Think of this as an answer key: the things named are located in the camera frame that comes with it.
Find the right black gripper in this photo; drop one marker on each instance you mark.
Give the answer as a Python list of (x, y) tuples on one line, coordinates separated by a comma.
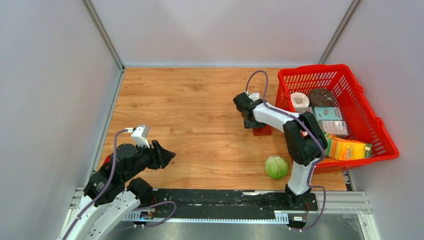
[(250, 125)]

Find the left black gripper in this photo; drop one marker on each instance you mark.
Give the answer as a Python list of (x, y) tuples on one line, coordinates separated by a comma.
[(161, 157)]

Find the red paper box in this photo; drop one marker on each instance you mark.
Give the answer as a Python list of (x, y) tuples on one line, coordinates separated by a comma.
[(262, 131)]

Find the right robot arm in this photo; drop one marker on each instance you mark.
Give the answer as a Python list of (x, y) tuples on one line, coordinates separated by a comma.
[(305, 141)]

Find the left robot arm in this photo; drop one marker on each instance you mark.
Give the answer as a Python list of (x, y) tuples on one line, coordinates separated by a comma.
[(115, 190)]

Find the grey small box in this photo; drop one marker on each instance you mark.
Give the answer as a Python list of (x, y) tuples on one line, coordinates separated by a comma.
[(301, 110)]

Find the teal carton box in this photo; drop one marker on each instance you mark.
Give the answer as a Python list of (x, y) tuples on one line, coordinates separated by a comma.
[(327, 113)]

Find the pink white carton box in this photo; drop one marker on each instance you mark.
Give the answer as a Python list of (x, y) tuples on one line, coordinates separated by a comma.
[(335, 127)]

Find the white tissue roll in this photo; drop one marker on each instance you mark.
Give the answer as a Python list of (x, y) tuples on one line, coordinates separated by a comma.
[(299, 100)]

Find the green cabbage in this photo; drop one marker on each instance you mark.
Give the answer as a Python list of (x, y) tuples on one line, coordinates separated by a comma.
[(277, 167)]

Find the brown round package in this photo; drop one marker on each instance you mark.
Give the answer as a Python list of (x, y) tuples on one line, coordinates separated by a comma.
[(320, 97)]

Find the red plastic shopping basket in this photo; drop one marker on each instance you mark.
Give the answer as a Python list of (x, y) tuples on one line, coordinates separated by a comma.
[(362, 123)]

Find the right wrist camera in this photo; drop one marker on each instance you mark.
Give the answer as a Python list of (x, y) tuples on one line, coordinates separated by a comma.
[(254, 96)]

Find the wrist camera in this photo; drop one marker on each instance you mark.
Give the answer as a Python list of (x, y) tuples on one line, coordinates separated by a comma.
[(254, 96), (140, 136)]

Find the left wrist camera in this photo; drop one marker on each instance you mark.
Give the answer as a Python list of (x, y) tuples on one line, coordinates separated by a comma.
[(140, 136)]

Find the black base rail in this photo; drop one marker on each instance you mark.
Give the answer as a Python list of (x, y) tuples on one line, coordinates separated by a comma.
[(225, 206)]

